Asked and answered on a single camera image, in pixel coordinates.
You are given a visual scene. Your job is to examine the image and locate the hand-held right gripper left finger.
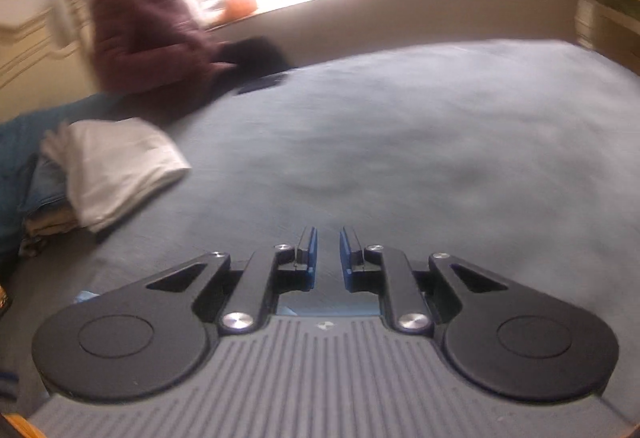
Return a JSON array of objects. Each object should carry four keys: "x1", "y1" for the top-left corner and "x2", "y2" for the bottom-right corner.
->
[{"x1": 145, "y1": 225, "x2": 319, "y2": 334}]

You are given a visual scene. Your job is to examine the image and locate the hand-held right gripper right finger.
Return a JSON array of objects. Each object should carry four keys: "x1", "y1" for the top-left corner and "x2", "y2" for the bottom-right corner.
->
[{"x1": 339, "y1": 225, "x2": 510, "y2": 334}]

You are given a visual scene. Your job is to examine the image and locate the light blue printed t-shirt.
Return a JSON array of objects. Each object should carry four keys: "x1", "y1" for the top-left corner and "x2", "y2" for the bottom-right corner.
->
[{"x1": 74, "y1": 291, "x2": 382, "y2": 318}]

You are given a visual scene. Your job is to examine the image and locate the grey bed blanket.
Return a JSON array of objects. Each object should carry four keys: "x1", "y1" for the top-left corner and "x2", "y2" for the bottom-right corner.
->
[{"x1": 0, "y1": 38, "x2": 640, "y2": 419}]

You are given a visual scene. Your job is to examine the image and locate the black phone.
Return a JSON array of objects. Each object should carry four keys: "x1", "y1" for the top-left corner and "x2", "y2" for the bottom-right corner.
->
[{"x1": 236, "y1": 73, "x2": 290, "y2": 95}]

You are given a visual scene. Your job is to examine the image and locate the white folded shirt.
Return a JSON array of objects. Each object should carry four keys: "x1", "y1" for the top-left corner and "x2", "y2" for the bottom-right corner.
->
[{"x1": 40, "y1": 117, "x2": 192, "y2": 234}]

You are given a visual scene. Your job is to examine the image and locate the orange plastic bag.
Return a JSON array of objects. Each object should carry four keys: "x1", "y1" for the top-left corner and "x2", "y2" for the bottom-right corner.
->
[{"x1": 225, "y1": 0, "x2": 258, "y2": 19}]

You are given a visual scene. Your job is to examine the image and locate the folded beige pants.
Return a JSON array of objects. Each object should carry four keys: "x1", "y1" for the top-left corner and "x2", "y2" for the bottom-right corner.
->
[{"x1": 22, "y1": 208, "x2": 81, "y2": 239}]

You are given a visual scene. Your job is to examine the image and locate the folded blue jeans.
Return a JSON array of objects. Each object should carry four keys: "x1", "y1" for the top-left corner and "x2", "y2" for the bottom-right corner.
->
[{"x1": 19, "y1": 153, "x2": 76, "y2": 219}]

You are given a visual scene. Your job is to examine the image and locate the blue pillow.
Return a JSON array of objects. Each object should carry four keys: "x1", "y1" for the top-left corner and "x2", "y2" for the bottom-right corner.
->
[{"x1": 0, "y1": 93, "x2": 131, "y2": 269}]

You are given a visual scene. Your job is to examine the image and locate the cream carved headboard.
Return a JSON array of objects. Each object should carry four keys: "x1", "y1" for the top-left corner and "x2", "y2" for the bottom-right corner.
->
[{"x1": 0, "y1": 0, "x2": 101, "y2": 124}]

